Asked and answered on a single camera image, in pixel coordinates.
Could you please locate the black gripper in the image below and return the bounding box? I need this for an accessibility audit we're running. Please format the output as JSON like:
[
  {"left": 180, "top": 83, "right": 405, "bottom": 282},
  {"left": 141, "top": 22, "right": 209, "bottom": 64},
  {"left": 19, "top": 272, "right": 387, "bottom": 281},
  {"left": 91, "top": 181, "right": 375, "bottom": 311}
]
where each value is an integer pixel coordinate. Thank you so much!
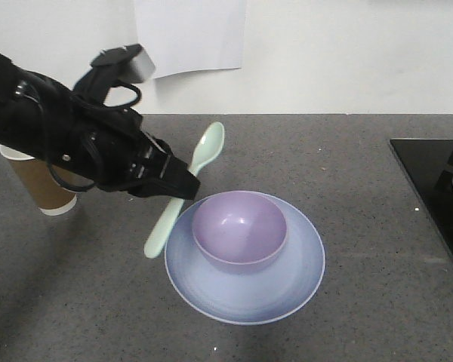
[{"left": 41, "top": 48, "right": 202, "bottom": 201}]

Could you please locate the pale green plastic spoon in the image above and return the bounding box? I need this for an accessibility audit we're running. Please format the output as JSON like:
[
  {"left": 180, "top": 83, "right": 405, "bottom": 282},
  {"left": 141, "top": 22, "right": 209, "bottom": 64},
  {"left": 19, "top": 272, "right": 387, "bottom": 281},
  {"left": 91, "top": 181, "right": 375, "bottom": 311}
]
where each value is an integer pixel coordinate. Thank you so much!
[{"left": 143, "top": 121, "right": 225, "bottom": 259}]

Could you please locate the purple plastic bowl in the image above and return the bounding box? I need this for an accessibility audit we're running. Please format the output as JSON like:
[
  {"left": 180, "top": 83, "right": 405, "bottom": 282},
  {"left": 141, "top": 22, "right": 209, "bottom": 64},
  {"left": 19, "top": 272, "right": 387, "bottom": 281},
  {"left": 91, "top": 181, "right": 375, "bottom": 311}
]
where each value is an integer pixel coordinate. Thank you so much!
[{"left": 191, "top": 191, "right": 288, "bottom": 274}]

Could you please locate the brown paper cup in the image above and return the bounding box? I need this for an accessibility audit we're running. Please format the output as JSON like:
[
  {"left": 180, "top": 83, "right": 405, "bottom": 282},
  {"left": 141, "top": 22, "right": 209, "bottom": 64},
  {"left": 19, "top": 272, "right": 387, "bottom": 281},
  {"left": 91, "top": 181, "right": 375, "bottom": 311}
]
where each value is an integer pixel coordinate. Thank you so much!
[{"left": 0, "top": 145, "right": 77, "bottom": 216}]

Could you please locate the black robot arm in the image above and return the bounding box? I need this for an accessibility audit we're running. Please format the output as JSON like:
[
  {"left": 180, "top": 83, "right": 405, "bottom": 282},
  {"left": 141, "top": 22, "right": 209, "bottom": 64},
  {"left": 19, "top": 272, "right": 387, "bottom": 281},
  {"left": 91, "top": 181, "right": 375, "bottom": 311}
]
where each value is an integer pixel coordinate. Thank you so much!
[{"left": 0, "top": 44, "right": 200, "bottom": 200}]

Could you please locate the light blue plastic plate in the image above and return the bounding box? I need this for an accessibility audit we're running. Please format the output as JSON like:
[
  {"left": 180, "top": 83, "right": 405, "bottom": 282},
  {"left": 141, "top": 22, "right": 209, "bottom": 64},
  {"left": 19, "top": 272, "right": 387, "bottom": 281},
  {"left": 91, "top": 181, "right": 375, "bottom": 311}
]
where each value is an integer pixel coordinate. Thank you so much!
[{"left": 165, "top": 195, "right": 325, "bottom": 325}]

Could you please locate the black glass gas hob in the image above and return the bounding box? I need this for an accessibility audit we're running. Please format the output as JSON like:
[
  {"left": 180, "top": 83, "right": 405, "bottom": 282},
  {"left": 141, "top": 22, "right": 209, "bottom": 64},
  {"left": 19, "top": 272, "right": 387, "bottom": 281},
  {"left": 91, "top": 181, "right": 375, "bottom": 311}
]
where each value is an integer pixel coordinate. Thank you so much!
[{"left": 390, "top": 138, "right": 453, "bottom": 256}]

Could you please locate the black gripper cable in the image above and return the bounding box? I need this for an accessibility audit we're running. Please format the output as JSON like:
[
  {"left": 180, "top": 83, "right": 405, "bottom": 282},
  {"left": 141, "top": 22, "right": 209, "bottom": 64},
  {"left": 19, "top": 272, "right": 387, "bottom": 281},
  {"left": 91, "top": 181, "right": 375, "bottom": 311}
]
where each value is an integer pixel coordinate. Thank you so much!
[{"left": 33, "top": 81, "right": 143, "bottom": 192}]

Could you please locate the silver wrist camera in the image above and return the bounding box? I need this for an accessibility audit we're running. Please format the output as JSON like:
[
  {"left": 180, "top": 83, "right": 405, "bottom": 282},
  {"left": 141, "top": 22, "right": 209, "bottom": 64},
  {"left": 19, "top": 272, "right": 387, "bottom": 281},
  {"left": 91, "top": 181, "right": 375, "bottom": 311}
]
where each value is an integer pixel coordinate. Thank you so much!
[{"left": 90, "top": 44, "right": 157, "bottom": 83}]

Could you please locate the white paper sheet on wall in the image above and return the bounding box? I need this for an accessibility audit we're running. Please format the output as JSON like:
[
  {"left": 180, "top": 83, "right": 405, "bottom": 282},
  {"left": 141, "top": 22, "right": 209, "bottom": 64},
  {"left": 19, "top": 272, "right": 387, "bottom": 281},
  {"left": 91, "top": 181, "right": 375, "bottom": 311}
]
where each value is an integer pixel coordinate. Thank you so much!
[{"left": 134, "top": 0, "right": 247, "bottom": 78}]

